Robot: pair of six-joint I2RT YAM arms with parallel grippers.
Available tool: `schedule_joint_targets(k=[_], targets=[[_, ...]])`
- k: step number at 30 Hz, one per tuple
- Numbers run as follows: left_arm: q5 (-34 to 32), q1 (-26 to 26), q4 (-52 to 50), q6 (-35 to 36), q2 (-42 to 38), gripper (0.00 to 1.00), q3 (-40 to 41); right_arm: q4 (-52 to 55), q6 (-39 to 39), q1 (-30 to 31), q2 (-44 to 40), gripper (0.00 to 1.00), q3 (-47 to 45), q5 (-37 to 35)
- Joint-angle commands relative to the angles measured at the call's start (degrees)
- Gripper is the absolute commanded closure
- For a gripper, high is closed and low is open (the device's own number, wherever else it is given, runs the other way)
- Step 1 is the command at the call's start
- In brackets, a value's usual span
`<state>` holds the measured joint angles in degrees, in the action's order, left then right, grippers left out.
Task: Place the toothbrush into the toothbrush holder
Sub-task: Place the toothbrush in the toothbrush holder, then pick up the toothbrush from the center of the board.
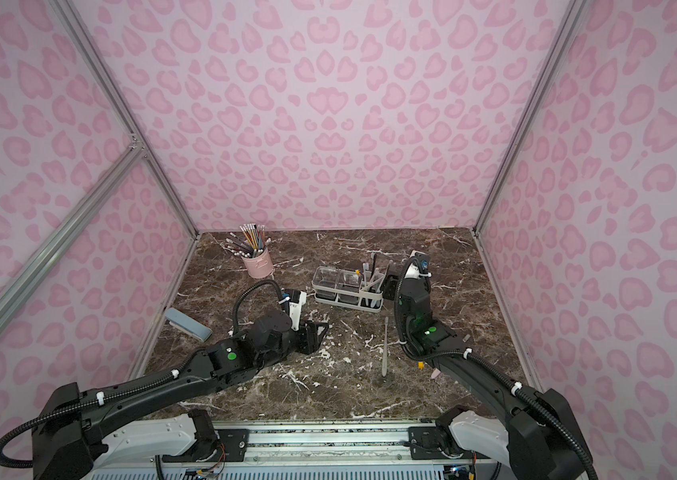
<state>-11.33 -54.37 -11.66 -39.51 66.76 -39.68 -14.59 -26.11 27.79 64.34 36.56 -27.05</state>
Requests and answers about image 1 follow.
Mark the light blue angled toothbrush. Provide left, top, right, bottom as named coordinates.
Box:
left=365, top=276, right=373, bottom=308

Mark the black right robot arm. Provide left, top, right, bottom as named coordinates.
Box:
left=388, top=251, right=598, bottom=479

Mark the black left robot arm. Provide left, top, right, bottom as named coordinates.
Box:
left=0, top=288, right=330, bottom=479

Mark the cream toothbrush holder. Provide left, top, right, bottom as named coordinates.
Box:
left=312, top=266, right=383, bottom=313

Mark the pink metal pencil bucket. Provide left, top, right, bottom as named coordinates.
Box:
left=242, top=250, right=274, bottom=280

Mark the bundle of coloured pencils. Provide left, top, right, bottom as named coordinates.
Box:
left=226, top=223, right=268, bottom=259

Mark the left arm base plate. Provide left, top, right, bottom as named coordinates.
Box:
left=182, top=428, right=250, bottom=463

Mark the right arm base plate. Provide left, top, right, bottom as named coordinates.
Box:
left=407, top=424, right=462, bottom=460

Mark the aluminium front rail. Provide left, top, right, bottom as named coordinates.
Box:
left=86, top=412, right=517, bottom=479

